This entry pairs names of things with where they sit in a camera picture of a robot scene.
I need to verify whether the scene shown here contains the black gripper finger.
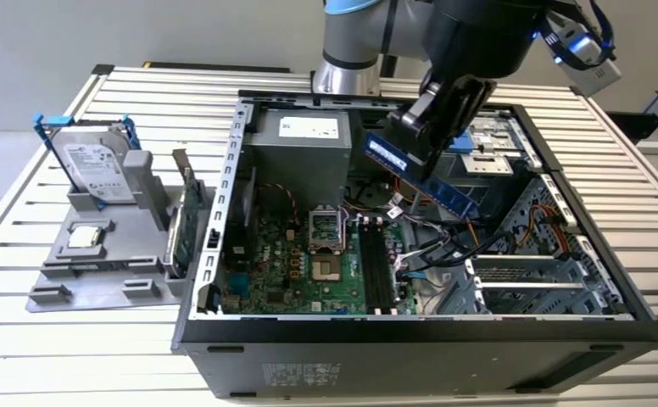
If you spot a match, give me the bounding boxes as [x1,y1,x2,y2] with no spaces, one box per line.
[388,74,499,180]

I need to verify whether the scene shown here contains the blue RAM stick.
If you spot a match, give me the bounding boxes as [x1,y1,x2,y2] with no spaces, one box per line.
[361,130,476,220]

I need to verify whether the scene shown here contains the black RAM slot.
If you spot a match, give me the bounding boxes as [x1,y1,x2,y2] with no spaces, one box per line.
[359,220,385,313]

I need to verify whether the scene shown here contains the blue drive latch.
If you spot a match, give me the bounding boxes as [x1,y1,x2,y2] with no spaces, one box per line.
[451,130,476,155]

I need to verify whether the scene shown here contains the grey power supply unit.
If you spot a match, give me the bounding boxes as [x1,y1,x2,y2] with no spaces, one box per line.
[241,108,355,213]

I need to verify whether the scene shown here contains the metal socket cover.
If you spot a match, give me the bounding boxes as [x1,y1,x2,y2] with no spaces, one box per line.
[306,204,345,252]

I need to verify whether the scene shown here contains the metal disk bay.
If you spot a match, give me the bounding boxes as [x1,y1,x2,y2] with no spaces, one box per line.
[463,253,627,317]

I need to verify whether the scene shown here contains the CPU socket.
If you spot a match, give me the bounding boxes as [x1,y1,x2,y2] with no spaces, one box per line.
[308,250,345,284]

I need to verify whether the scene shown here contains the green motherboard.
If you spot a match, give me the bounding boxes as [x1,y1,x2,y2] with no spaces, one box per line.
[217,180,420,315]

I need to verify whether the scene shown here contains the green graphics card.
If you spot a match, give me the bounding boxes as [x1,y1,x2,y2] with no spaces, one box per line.
[161,148,209,281]

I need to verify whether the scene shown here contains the black PC case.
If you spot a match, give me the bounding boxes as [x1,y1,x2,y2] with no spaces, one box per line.
[169,87,658,400]

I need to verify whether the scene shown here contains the hard disk in blue carrier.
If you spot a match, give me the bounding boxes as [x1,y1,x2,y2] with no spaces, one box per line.
[31,112,143,209]

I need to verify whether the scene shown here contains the grey parts rack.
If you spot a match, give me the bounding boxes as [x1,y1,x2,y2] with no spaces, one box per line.
[25,148,217,315]

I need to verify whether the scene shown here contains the silver CPU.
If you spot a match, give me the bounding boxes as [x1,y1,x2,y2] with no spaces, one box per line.
[66,226,106,249]

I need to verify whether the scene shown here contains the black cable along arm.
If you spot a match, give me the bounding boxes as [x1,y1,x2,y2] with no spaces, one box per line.
[379,0,399,80]

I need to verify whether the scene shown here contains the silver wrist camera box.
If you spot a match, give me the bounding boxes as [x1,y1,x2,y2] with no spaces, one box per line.
[543,10,624,99]

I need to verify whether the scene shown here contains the thin orange wire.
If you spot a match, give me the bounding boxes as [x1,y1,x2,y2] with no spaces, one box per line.
[461,218,481,248]

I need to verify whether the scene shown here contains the black wire bundle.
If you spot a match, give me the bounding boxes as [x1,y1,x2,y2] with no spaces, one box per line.
[407,228,513,269]

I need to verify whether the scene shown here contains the orange red power wires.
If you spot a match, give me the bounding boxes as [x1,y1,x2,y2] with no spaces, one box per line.
[523,204,572,260]

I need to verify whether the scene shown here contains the red black twisted wire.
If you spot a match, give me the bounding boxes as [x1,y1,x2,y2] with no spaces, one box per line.
[256,182,302,226]

